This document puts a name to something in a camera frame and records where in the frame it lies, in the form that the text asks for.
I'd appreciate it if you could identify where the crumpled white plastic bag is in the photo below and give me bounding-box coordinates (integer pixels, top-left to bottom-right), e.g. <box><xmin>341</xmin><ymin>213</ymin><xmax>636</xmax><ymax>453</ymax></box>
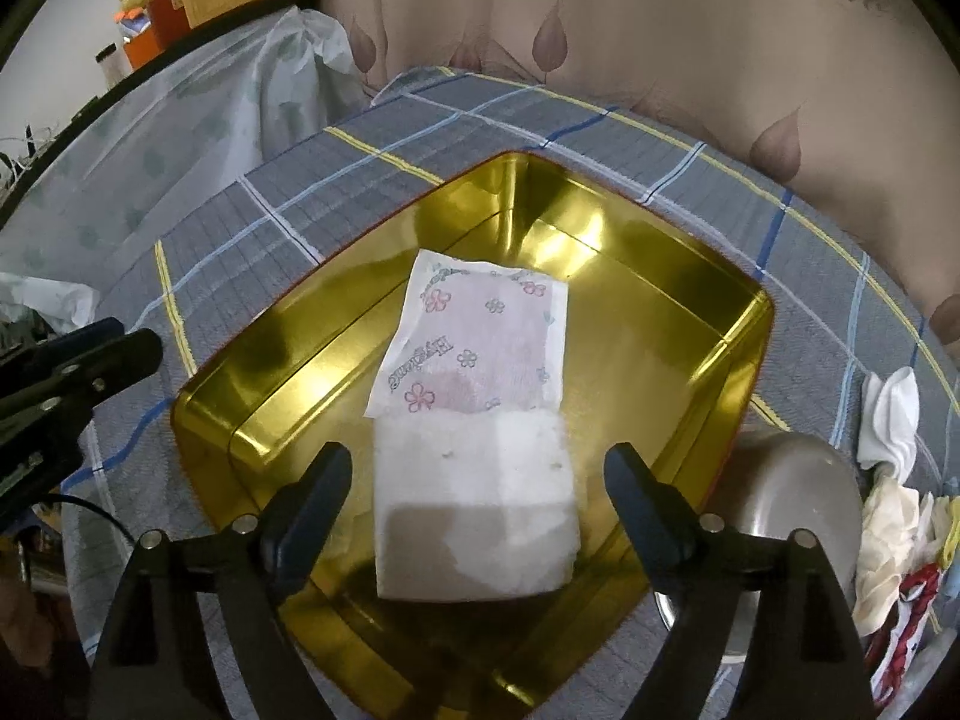
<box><xmin>0</xmin><ymin>274</ymin><xmax>98</xmax><ymax>338</ymax></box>

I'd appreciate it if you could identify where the cream cloth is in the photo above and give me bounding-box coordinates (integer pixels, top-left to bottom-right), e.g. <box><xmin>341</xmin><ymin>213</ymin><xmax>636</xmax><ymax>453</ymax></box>
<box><xmin>851</xmin><ymin>476</ymin><xmax>932</xmax><ymax>638</ymax></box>

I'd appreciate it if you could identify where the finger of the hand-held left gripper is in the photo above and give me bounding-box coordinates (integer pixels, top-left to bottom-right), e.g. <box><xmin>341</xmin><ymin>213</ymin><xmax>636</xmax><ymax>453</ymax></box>
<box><xmin>26</xmin><ymin>317</ymin><xmax>127</xmax><ymax>352</ymax></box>
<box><xmin>0</xmin><ymin>328</ymin><xmax>164</xmax><ymax>428</ymax></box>

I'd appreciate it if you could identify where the floral tissue pack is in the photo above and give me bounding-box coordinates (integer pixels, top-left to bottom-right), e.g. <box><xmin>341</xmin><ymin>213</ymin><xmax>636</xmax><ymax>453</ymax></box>
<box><xmin>364</xmin><ymin>247</ymin><xmax>582</xmax><ymax>605</ymax></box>

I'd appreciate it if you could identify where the grey plaid bed sheet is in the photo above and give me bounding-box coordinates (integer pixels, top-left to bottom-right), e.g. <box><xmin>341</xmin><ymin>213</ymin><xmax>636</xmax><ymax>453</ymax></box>
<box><xmin>0</xmin><ymin>64</ymin><xmax>960</xmax><ymax>720</ymax></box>

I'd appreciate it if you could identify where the black cable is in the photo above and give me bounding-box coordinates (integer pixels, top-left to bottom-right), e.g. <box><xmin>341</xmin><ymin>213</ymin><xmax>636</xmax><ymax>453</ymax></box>
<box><xmin>56</xmin><ymin>491</ymin><xmax>143</xmax><ymax>541</ymax></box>

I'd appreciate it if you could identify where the gold metal tin box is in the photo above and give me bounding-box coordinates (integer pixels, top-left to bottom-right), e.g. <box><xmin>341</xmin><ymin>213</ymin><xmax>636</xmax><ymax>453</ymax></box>
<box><xmin>171</xmin><ymin>151</ymin><xmax>773</xmax><ymax>717</ymax></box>

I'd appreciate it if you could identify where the small orange box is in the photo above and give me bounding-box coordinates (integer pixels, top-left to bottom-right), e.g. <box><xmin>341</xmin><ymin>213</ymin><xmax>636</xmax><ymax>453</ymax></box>
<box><xmin>121</xmin><ymin>34</ymin><xmax>162</xmax><ymax>68</ymax></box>

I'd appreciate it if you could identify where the translucent plastic cover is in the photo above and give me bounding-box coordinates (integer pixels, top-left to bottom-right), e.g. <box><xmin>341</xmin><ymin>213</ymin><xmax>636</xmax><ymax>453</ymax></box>
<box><xmin>0</xmin><ymin>7</ymin><xmax>376</xmax><ymax>331</ymax></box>

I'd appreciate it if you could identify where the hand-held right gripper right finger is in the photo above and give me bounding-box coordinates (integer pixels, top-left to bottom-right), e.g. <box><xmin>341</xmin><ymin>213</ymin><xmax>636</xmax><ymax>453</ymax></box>
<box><xmin>604</xmin><ymin>442</ymin><xmax>875</xmax><ymax>720</ymax></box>

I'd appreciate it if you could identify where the steel bowl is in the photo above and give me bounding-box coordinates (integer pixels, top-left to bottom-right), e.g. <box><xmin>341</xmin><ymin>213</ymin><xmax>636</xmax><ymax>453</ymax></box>
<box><xmin>652</xmin><ymin>431</ymin><xmax>865</xmax><ymax>683</ymax></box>

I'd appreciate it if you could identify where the beige leaf print curtain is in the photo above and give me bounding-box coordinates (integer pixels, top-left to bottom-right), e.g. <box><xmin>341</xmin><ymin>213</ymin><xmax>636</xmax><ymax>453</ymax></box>
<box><xmin>322</xmin><ymin>0</ymin><xmax>960</xmax><ymax>331</ymax></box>

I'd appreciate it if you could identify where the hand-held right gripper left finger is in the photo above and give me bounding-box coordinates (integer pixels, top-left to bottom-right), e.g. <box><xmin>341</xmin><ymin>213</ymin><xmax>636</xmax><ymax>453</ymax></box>
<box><xmin>88</xmin><ymin>441</ymin><xmax>353</xmax><ymax>720</ymax></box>

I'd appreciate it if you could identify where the white cloth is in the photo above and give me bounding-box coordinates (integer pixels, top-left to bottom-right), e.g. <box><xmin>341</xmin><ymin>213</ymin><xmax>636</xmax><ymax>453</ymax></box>
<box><xmin>855</xmin><ymin>367</ymin><xmax>922</xmax><ymax>481</ymax></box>

